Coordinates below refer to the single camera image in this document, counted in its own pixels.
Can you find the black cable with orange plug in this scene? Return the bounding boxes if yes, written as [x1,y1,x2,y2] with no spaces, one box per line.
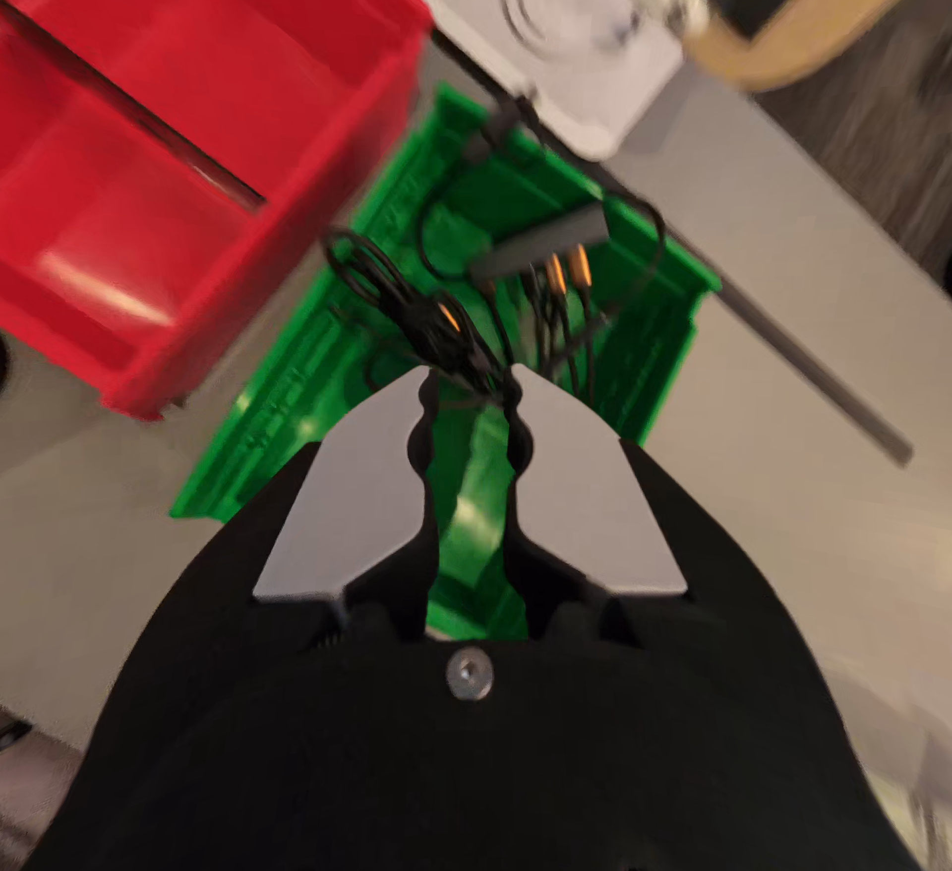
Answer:
[567,245,612,396]
[539,252,580,396]

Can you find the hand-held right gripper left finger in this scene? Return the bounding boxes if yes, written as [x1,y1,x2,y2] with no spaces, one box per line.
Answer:
[251,365,441,612]

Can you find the black cable bundle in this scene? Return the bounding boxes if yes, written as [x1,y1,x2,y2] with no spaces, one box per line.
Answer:
[321,226,525,407]

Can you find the red plastic bin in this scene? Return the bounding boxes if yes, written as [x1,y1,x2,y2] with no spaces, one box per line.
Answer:
[0,0,434,422]

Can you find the green plastic bin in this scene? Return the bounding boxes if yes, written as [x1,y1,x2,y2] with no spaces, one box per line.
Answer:
[170,82,722,641]

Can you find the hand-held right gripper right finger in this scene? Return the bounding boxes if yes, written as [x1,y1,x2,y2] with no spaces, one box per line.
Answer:
[504,363,690,608]

